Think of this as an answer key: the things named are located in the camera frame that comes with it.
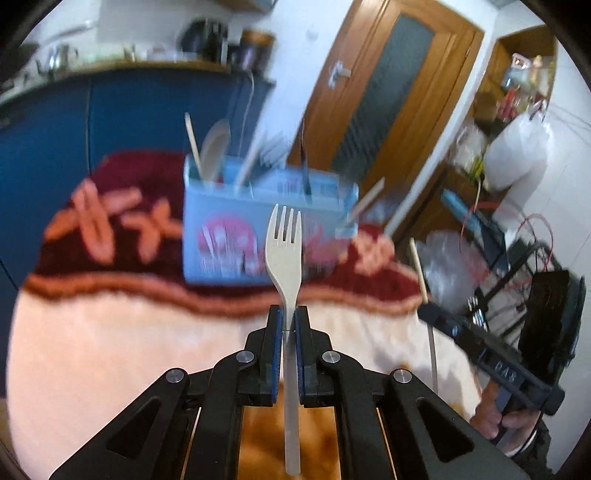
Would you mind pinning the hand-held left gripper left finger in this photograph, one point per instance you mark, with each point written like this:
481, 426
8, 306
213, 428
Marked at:
275, 355

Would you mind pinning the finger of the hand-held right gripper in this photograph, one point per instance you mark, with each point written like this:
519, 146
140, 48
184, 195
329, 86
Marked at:
443, 321

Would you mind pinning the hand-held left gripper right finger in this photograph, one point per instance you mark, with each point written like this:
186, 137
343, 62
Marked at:
301, 360

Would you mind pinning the beige plastic fork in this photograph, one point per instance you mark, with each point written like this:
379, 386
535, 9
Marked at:
284, 258

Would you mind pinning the blue plastic utensil box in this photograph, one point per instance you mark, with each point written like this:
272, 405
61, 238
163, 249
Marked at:
221, 230

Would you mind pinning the beige plastic spoon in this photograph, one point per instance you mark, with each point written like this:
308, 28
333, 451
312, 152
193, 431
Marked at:
216, 147

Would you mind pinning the white plastic chopstick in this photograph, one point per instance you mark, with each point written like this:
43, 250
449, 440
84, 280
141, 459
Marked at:
193, 147

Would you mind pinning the person's right hand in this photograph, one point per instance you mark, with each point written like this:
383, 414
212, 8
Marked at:
489, 410

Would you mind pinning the clear plastic bag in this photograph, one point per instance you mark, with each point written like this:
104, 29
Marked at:
450, 263

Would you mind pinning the black metal rack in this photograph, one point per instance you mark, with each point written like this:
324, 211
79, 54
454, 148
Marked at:
503, 272

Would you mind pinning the red and peach fleece blanket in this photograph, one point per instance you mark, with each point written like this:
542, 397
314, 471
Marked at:
115, 332

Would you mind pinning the large white plastic bag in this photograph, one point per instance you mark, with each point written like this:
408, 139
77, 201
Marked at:
519, 152

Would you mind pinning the small white plastic bag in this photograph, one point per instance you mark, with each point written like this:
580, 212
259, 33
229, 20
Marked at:
471, 145

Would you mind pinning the thin metal utensil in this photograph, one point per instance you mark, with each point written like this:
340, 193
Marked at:
305, 170

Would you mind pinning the wooden door with glass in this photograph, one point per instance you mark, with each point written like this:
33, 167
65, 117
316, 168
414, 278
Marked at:
415, 69

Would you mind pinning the dark storage jar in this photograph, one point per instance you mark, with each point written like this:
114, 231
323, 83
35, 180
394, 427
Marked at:
257, 48

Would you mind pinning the blue kitchen cabinet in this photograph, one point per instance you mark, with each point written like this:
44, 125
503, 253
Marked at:
51, 129

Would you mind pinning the black kitchen appliance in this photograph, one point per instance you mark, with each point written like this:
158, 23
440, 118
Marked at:
205, 39

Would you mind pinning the steel kettle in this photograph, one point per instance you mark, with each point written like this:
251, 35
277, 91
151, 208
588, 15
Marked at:
57, 57

